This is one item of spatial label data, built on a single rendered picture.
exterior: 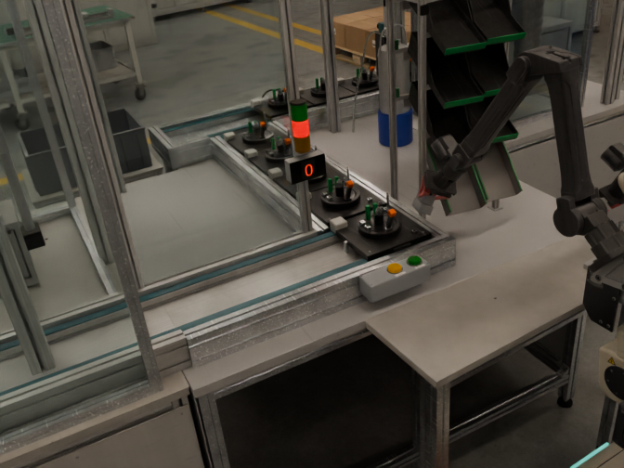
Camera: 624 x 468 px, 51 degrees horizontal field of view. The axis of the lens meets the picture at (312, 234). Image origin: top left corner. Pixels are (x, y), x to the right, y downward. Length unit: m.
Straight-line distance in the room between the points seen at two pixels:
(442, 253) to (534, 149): 1.22
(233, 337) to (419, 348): 0.51
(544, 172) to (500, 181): 1.02
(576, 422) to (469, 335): 1.12
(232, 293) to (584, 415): 1.59
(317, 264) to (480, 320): 0.54
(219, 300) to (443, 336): 0.66
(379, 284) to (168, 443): 0.73
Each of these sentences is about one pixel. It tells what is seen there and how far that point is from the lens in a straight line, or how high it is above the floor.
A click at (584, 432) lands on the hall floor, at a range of 2.89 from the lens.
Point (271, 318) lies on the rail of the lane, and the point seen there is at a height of 0.93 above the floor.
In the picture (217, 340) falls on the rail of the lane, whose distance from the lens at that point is 1.84.
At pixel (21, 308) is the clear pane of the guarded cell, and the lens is 1.62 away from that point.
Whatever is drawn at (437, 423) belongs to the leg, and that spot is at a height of 0.68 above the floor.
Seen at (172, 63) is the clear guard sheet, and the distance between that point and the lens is 1.85.
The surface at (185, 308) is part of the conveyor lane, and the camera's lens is 2.00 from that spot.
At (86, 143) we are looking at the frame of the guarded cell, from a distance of 1.46.
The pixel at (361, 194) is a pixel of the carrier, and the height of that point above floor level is 0.97.
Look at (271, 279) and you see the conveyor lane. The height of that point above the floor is 0.92.
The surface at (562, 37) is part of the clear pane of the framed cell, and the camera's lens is 3.31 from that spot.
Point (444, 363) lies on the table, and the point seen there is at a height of 0.86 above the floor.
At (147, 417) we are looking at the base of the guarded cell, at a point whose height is 0.80.
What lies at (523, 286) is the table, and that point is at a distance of 2.10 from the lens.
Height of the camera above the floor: 2.05
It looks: 30 degrees down
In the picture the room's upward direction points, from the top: 6 degrees counter-clockwise
